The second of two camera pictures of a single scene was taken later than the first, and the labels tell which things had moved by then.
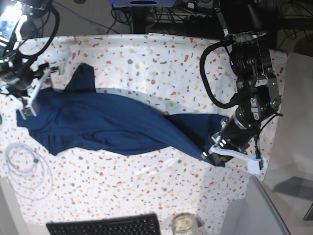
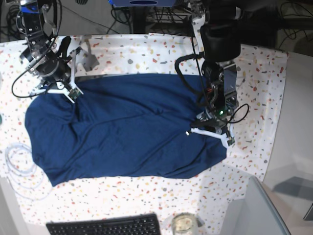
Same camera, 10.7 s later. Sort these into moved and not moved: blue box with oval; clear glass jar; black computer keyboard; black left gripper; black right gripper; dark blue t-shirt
Moved: black left gripper; black right gripper; dark blue t-shirt
Not moved: blue box with oval; clear glass jar; black computer keyboard
